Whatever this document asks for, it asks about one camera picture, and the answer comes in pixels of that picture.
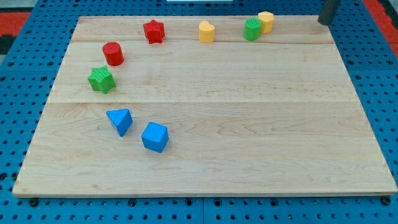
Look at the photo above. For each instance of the blue triangle block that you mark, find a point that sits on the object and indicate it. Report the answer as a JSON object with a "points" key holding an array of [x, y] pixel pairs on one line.
{"points": [[120, 119]]}

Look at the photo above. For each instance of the red star block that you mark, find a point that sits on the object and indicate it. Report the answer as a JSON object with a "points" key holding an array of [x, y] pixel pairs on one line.
{"points": [[154, 31]]}

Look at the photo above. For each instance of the green star block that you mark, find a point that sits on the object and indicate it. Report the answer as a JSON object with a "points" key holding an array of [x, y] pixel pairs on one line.
{"points": [[101, 79]]}

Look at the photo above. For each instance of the yellow hexagon block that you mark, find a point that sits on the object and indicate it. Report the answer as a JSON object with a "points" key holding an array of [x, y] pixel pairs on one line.
{"points": [[267, 21]]}

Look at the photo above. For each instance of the blue cube block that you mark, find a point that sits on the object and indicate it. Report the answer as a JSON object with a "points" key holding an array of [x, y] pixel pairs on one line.
{"points": [[155, 137]]}

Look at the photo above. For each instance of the wooden board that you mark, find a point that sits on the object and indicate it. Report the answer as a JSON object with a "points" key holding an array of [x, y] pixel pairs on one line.
{"points": [[277, 117]]}

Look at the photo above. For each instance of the yellow heart block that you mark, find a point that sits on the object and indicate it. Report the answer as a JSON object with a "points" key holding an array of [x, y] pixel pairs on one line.
{"points": [[206, 32]]}

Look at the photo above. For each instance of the green cylinder block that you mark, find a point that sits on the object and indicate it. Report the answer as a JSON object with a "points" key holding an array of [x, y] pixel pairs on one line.
{"points": [[252, 29]]}

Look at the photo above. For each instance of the red cylinder block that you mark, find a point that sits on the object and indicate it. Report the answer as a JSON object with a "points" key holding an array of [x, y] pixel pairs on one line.
{"points": [[113, 53]]}

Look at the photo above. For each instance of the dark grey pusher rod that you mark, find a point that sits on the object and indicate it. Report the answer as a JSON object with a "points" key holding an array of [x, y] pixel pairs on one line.
{"points": [[328, 12]]}

